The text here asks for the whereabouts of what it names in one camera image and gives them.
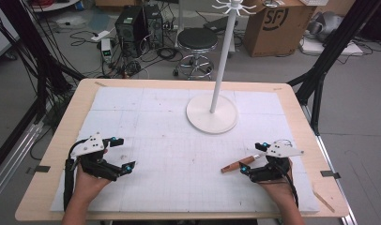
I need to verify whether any person's right hand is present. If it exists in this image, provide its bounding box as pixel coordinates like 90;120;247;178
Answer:
259;158;295;202

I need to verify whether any brown wooden-handled tool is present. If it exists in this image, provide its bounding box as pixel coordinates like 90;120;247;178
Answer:
221;153;267;174

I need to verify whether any aluminium rail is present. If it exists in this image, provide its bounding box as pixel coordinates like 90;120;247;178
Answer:
300;102;359;225
0;120;46;205

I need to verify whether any white flat board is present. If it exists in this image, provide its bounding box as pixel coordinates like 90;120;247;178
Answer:
298;37;365;57

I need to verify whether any brown cardboard box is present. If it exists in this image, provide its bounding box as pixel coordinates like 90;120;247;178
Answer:
242;0;317;58

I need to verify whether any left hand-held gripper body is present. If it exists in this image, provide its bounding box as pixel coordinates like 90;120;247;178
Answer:
73;131;123;182

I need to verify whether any white hook stand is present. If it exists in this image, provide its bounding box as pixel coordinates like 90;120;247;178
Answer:
185;0;258;135

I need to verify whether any person's left hand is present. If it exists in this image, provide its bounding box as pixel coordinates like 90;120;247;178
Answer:
72;149;113;202

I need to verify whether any large black computer tower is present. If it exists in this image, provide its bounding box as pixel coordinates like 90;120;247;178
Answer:
114;5;146;59

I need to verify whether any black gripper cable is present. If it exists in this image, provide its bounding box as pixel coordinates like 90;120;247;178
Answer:
281;165;300;210
63;139;88;212

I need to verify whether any black tape strip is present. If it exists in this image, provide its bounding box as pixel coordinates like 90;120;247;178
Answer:
25;165;52;175
320;170;342;180

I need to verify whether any white power strip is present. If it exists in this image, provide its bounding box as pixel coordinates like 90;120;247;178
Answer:
90;29;111;43

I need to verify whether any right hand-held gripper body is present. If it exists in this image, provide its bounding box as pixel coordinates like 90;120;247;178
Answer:
249;141;305;184

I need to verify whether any white device with green display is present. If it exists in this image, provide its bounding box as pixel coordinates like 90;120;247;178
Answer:
100;37;114;64

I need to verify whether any black frame stand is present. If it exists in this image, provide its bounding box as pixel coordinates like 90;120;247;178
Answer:
286;0;381;136
0;0;86;126

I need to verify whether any grey bag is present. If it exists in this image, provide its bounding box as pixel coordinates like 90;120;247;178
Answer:
306;10;345;42

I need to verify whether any slim black computer tower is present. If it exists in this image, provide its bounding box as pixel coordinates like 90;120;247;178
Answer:
144;4;165;50

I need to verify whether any black round stool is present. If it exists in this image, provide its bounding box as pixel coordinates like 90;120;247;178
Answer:
172;27;219;81

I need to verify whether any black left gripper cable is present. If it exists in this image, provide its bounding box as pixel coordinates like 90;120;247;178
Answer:
63;139;88;212

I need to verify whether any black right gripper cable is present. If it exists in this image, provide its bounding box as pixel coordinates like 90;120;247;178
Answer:
281;165;300;210

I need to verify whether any thin wooden stick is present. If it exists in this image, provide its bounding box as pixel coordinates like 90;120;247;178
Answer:
312;190;336;214

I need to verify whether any white grid mat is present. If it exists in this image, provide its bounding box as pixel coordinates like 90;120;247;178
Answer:
50;86;321;214

